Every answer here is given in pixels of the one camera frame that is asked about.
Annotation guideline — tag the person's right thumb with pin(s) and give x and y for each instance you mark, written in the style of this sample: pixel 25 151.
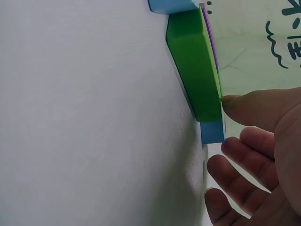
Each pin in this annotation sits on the person's right thumb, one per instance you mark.
pixel 249 109

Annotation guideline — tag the green block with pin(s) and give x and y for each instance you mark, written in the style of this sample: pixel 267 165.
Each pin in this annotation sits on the green block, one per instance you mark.
pixel 195 70

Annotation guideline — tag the person's right hand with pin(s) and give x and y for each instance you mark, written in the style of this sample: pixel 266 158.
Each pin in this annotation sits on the person's right hand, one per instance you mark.
pixel 279 164

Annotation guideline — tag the thin purple strip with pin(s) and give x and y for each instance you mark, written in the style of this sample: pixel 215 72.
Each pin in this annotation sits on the thin purple strip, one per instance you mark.
pixel 210 35

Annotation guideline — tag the blue block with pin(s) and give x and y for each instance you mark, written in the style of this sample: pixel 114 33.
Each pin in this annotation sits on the blue block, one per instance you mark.
pixel 211 131
pixel 169 5

